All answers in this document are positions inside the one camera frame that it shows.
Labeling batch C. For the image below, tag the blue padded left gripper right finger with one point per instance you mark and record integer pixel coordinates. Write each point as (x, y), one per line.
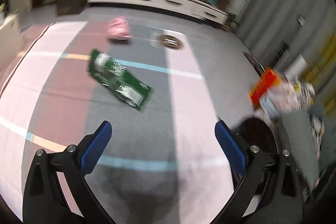
(233, 147)

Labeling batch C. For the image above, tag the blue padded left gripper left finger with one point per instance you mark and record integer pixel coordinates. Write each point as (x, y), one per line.
(92, 146)

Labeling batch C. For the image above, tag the green snack bag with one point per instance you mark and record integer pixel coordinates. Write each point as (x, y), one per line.
(118, 80)

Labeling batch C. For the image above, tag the pink plastic bag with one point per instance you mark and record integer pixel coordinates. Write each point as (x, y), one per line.
(118, 29)

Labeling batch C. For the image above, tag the black round trash bin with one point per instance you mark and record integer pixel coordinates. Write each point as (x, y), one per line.
(256, 132)

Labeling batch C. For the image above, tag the white plastic bag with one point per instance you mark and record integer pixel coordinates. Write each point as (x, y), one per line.
(279, 99)

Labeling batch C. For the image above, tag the grey sofa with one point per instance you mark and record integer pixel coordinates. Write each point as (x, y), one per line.
(297, 137)

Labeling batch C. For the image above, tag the red shopping bag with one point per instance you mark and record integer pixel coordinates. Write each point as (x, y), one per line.
(267, 80)

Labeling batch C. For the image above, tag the pink checked floor mat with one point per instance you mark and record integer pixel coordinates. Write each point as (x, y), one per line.
(163, 163)

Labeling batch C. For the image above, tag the white roll by curtain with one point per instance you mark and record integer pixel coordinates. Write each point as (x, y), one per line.
(296, 68)

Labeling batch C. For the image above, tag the potted plant on floor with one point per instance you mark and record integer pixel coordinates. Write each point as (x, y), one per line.
(231, 22)

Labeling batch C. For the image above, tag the grey yellow curtain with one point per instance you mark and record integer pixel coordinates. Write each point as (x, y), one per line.
(279, 31)

